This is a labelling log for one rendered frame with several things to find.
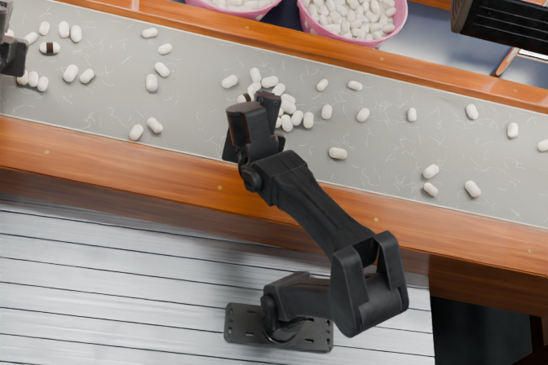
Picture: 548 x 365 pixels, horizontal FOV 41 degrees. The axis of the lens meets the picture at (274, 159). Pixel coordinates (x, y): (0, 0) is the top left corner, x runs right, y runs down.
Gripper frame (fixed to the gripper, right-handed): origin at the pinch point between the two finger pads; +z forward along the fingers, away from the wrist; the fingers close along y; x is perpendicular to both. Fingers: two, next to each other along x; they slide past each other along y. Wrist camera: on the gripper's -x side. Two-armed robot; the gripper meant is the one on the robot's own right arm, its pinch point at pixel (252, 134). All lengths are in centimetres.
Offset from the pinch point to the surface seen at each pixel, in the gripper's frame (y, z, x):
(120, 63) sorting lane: 27.6, 16.7, -4.1
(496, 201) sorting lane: -53, 6, 5
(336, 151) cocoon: -17.7, 6.7, 1.6
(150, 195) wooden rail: 15.8, -7.3, 13.1
